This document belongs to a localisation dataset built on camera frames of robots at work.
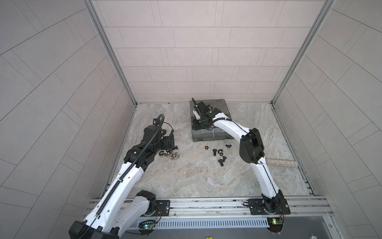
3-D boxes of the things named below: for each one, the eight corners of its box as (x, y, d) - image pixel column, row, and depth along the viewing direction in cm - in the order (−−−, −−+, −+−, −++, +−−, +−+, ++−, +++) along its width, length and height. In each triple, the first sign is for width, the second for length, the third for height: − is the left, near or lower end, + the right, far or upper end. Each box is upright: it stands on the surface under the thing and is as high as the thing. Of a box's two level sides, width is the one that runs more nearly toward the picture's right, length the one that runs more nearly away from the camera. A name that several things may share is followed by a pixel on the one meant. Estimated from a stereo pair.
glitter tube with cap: (265, 166, 86) (268, 163, 83) (264, 161, 88) (267, 158, 85) (295, 168, 86) (299, 165, 83) (293, 163, 88) (297, 160, 84)
